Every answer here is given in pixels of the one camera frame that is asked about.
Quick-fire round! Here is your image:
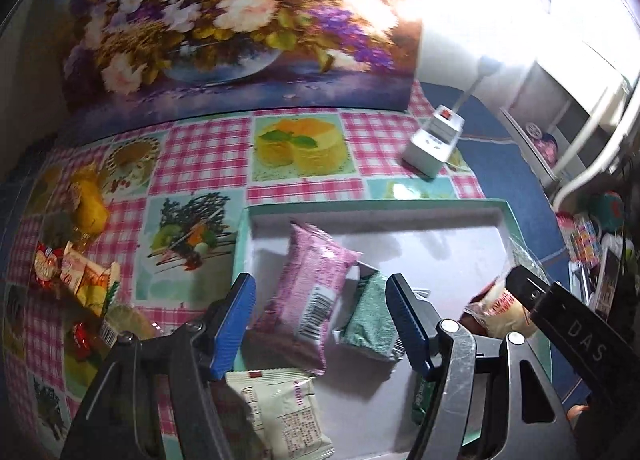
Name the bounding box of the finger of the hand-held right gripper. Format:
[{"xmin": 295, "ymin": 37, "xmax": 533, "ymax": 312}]
[{"xmin": 505, "ymin": 264, "xmax": 553, "ymax": 326}]

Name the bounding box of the flower bouquet painting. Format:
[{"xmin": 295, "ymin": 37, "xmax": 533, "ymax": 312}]
[{"xmin": 57, "ymin": 0, "xmax": 426, "ymax": 113}]

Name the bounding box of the white snack packet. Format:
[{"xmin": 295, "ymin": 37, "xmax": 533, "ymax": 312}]
[{"xmin": 212, "ymin": 369, "xmax": 335, "ymax": 460}]

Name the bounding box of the yellow jelly cup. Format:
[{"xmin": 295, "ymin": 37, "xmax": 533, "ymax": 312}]
[{"xmin": 102, "ymin": 304, "xmax": 153, "ymax": 343}]

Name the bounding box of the red cartoon snack packet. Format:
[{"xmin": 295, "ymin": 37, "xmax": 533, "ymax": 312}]
[{"xmin": 32, "ymin": 242, "xmax": 68, "ymax": 291}]

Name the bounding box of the yellow snack packet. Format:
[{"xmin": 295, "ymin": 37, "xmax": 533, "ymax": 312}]
[{"xmin": 67, "ymin": 165, "xmax": 111, "ymax": 236}]

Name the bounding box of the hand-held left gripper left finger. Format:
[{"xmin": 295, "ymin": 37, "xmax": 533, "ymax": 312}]
[{"xmin": 60, "ymin": 272, "xmax": 258, "ymax": 460}]

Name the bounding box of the white tray with teal rim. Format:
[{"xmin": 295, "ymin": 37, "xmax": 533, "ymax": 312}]
[{"xmin": 231, "ymin": 197, "xmax": 553, "ymax": 460}]

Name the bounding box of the pink checkered printed tablecloth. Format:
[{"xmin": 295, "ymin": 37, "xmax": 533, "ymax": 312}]
[{"xmin": 0, "ymin": 107, "xmax": 486, "ymax": 460}]

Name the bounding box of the dark green snack packet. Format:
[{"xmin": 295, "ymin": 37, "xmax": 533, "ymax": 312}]
[{"xmin": 410, "ymin": 372, "xmax": 438, "ymax": 426}]

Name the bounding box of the white power cable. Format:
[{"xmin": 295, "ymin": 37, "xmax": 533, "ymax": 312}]
[{"xmin": 450, "ymin": 56, "xmax": 501, "ymax": 113}]

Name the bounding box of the orange chips packet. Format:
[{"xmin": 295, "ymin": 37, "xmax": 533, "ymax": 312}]
[{"xmin": 60, "ymin": 246, "xmax": 121, "ymax": 316}]

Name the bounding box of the light green barcode snack packet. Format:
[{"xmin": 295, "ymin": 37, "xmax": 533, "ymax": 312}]
[{"xmin": 332, "ymin": 262, "xmax": 406, "ymax": 366}]

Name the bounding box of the small red snack packet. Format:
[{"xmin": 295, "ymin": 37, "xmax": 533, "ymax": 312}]
[{"xmin": 70, "ymin": 320, "xmax": 103, "ymax": 361}]

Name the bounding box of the clear bread packet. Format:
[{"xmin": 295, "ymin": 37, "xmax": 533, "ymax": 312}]
[{"xmin": 462, "ymin": 235, "xmax": 543, "ymax": 341}]

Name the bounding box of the white shelf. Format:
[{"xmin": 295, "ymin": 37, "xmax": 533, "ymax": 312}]
[{"xmin": 500, "ymin": 30, "xmax": 640, "ymax": 206}]

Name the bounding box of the pink snack packet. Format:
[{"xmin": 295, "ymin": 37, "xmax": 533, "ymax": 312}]
[{"xmin": 252, "ymin": 221, "xmax": 362, "ymax": 375}]

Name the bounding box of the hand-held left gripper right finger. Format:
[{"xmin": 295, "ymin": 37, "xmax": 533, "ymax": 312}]
[{"xmin": 385, "ymin": 272, "xmax": 576, "ymax": 460}]

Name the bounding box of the colourful plastic box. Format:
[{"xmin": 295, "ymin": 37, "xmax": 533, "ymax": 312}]
[{"xmin": 557, "ymin": 212, "xmax": 601, "ymax": 268}]

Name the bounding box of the white power strip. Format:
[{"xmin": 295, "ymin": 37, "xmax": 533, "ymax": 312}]
[{"xmin": 402, "ymin": 104, "xmax": 465, "ymax": 180}]

